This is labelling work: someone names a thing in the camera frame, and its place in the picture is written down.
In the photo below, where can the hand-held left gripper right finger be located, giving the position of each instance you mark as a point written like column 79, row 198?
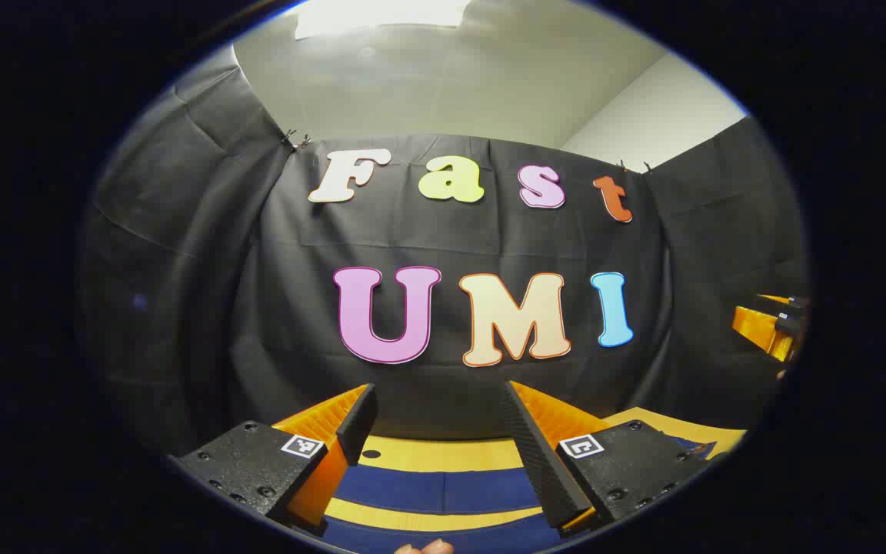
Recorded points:
column 535, row 454

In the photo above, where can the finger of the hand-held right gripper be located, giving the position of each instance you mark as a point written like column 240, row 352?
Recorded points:
column 754, row 327
column 775, row 298

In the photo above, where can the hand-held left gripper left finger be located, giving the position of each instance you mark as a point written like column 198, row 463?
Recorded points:
column 358, row 423

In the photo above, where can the blue denim jeans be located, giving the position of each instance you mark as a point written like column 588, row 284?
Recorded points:
column 443, row 488

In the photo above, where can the black backdrop cloth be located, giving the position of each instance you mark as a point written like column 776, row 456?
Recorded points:
column 204, row 292

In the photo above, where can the ceiling light panel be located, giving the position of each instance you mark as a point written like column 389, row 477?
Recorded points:
column 381, row 14

